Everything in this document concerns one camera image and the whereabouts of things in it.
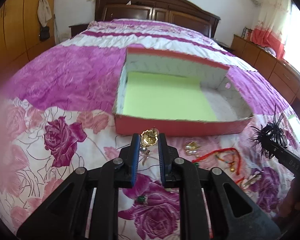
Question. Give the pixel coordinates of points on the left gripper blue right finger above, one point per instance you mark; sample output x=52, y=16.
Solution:
x=212, y=206

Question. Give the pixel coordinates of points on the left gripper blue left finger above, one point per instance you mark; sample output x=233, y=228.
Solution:
x=85, y=205

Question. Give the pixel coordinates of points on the black feather hair accessory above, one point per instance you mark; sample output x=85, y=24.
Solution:
x=272, y=132

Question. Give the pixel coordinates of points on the pink flower gold hair clip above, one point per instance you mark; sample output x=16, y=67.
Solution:
x=251, y=183

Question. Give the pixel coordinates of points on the green bead earring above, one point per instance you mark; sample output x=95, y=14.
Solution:
x=141, y=199

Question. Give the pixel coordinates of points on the gold pearl cluster earring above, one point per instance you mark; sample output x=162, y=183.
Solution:
x=192, y=148

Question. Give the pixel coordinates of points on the gold flower earring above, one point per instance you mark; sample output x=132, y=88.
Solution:
x=149, y=137

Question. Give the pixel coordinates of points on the low wooden cabinet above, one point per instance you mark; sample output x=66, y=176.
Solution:
x=279, y=73

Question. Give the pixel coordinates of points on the pink floral bedspread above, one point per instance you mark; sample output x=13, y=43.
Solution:
x=56, y=116

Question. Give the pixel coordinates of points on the pearl drop earring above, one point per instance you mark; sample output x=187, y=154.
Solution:
x=145, y=152

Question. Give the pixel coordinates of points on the red floral curtain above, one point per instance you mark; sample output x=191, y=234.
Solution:
x=269, y=30

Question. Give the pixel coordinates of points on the red cardboard shoe box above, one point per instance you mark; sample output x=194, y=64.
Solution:
x=232, y=111

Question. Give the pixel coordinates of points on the light green foam sheet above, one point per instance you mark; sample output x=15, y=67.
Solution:
x=166, y=97

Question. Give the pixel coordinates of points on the wooden wardrobe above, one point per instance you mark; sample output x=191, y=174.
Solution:
x=20, y=37

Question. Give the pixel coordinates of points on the black hanging bag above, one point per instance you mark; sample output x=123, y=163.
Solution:
x=44, y=33

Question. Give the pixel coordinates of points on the dark wooden nightstand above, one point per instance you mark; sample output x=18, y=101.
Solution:
x=77, y=29

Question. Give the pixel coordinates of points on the beige hanging bag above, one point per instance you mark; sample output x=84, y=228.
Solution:
x=44, y=12

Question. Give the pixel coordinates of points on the dark wooden headboard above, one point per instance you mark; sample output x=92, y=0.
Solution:
x=180, y=12

